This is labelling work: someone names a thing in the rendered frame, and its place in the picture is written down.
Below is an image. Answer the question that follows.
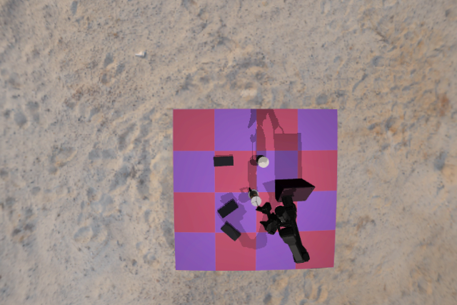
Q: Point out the beige cylinder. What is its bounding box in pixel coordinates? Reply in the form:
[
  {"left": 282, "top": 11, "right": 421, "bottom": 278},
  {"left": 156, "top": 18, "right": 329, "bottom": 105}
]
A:
[{"left": 256, "top": 155, "right": 269, "bottom": 168}]

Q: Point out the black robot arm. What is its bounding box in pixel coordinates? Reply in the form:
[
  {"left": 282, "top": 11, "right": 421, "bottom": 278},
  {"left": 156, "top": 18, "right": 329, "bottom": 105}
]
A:
[{"left": 263, "top": 195, "right": 310, "bottom": 264}]

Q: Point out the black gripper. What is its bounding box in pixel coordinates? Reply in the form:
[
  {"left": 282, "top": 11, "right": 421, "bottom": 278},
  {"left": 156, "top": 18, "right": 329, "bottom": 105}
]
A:
[{"left": 255, "top": 202, "right": 279, "bottom": 233}]

